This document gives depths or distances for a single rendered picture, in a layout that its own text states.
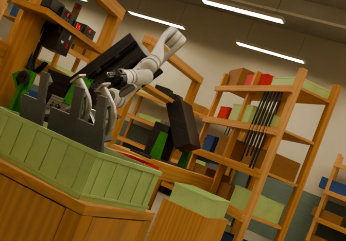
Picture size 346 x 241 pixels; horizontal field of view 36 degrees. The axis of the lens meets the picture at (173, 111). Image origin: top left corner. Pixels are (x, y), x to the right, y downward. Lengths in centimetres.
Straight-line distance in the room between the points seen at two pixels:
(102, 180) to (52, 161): 19
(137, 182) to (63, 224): 36
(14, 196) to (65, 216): 23
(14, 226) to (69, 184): 24
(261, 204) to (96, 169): 388
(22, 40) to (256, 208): 317
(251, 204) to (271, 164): 45
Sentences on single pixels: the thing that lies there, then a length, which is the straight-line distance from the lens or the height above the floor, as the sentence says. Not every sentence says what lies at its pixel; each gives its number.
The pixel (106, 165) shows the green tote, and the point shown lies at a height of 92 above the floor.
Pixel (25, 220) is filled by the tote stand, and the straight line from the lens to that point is 189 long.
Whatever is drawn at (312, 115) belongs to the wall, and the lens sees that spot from 1203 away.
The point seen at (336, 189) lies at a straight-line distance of 1118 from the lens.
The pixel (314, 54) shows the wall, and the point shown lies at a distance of 1239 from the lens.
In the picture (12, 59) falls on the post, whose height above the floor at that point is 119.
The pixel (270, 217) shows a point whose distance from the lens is 563.
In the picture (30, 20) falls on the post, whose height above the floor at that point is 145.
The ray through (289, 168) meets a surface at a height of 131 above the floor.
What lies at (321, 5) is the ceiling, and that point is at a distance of 1050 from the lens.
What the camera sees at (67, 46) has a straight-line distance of 347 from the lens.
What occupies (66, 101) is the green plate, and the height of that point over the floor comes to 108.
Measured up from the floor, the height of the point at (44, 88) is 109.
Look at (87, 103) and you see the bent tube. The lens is 204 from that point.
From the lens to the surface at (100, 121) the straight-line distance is 191.
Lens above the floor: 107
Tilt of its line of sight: 4 degrees up
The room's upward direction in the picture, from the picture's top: 22 degrees clockwise
